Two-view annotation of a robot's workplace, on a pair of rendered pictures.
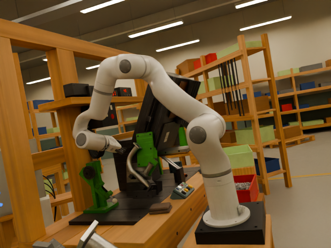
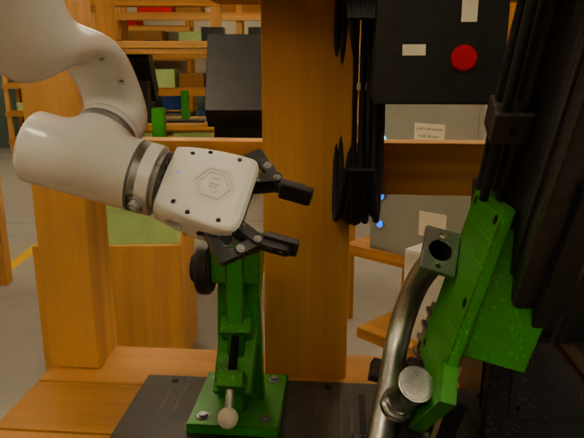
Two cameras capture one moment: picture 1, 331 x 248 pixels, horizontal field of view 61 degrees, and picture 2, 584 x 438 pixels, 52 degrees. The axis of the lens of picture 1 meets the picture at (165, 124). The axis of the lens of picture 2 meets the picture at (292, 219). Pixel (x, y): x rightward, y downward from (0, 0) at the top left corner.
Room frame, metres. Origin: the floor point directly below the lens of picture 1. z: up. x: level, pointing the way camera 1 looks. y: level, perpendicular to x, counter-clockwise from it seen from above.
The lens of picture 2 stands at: (1.37, -0.35, 1.40)
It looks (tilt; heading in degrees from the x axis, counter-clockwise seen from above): 14 degrees down; 70
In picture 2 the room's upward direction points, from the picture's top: straight up
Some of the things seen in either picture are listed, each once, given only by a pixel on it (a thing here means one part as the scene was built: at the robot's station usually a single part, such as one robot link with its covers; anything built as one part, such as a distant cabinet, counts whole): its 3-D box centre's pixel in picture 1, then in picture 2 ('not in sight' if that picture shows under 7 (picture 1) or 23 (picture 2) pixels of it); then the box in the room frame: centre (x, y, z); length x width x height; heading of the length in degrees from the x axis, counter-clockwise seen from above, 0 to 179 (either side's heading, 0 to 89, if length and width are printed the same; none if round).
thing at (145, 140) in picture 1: (147, 148); (492, 289); (1.77, 0.14, 1.17); 0.13 x 0.12 x 0.20; 156
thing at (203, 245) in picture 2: (88, 172); (202, 268); (1.52, 0.46, 1.12); 0.07 x 0.03 x 0.08; 66
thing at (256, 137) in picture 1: (220, 115); not in sight; (5.10, -1.01, 1.19); 2.30 x 0.55 x 2.39; 23
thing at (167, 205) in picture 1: (160, 208); not in sight; (1.35, 0.09, 0.91); 0.10 x 0.08 x 0.03; 76
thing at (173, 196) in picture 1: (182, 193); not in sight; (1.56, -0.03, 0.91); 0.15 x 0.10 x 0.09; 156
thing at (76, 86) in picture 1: (77, 90); not in sight; (1.69, 0.48, 1.59); 0.15 x 0.07 x 0.07; 156
